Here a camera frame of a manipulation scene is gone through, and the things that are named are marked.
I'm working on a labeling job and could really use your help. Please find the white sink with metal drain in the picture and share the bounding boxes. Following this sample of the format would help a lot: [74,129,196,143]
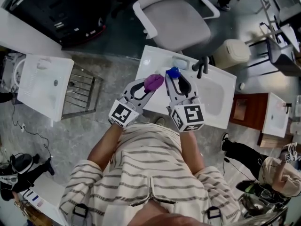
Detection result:
[17,53,75,122]

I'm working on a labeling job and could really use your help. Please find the beige trash bin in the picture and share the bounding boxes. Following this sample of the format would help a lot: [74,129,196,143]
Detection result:
[213,39,251,70]

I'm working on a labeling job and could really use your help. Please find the black harness buckle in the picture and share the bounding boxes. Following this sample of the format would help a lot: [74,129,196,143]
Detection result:
[206,206,222,220]
[71,203,89,226]

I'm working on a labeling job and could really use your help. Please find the white desk with metal legs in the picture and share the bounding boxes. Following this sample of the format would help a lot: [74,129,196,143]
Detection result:
[244,0,301,54]

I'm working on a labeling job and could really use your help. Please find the white office chair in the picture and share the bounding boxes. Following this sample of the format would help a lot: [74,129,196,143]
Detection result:
[132,0,221,53]

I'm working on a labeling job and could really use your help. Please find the large white ceramic sink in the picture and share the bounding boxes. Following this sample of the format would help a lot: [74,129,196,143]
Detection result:
[135,45,238,129]

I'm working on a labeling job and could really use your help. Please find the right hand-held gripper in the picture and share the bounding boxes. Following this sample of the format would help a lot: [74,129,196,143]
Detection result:
[164,74,206,133]

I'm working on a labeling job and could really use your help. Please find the person's left forearm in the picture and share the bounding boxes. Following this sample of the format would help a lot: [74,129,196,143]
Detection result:
[87,123,124,171]

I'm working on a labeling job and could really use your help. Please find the purple cloth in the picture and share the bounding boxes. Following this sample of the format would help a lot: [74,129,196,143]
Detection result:
[143,73,165,94]

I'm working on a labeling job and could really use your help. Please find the striped beige shirt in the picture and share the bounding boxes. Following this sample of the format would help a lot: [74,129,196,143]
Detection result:
[58,122,240,226]

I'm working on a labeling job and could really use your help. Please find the brown wooden cabinet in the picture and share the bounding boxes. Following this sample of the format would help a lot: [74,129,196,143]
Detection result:
[229,92,270,131]

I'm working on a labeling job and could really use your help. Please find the black faucet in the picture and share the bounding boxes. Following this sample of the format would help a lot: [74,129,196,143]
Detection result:
[192,55,210,79]

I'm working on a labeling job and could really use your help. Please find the white table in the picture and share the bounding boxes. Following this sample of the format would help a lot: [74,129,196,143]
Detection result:
[20,173,70,226]

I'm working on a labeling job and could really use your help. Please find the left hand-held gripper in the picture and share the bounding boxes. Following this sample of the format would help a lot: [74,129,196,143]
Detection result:
[108,78,156,129]

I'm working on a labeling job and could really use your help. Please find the person's right forearm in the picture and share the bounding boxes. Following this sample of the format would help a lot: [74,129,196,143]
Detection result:
[180,130,205,175]

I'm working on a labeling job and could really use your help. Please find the metal floor grate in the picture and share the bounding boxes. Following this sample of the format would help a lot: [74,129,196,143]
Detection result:
[61,64,104,120]

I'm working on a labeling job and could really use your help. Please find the translucent grey soap dish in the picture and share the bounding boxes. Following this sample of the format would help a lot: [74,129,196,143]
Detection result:
[171,55,190,70]

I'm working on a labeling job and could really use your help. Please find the black equipment cabinet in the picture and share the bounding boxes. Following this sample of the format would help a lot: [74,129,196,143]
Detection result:
[4,0,111,48]

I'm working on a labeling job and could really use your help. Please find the small white sink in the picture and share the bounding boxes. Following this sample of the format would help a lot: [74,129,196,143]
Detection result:
[261,92,289,138]

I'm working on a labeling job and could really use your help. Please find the black dining chair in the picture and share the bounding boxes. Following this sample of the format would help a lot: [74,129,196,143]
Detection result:
[244,35,301,77]

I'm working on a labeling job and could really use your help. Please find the black floor cable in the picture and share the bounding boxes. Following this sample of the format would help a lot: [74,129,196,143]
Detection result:
[10,100,51,160]

